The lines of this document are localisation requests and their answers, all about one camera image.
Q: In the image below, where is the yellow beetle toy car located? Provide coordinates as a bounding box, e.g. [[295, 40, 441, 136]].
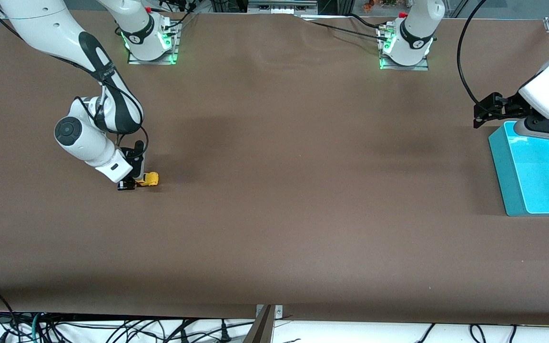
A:
[[134, 172, 160, 188]]

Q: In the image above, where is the teal plastic bin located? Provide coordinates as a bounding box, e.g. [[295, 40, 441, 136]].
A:
[[488, 121, 549, 217]]

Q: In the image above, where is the dark support beam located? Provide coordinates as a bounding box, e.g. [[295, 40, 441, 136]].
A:
[[243, 305, 276, 343]]

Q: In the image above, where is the grey power strip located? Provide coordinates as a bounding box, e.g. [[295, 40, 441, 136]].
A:
[[247, 0, 319, 15]]

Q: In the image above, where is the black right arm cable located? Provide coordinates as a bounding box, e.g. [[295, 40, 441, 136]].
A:
[[72, 62, 150, 160]]

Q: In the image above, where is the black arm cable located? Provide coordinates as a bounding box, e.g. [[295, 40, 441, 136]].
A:
[[456, 0, 488, 108], [72, 62, 150, 160]]

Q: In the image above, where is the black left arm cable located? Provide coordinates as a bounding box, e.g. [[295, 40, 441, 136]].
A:
[[456, 0, 488, 108]]

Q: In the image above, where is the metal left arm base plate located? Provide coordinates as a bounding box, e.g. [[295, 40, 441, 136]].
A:
[[378, 26, 430, 71]]

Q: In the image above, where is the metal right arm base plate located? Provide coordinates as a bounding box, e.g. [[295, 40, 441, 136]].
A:
[[127, 21, 180, 65]]

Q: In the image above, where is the black cable on table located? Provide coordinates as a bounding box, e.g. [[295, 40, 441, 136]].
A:
[[298, 13, 392, 41]]

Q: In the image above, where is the metal table edge bracket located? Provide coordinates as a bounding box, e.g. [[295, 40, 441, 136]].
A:
[[255, 305, 284, 319]]

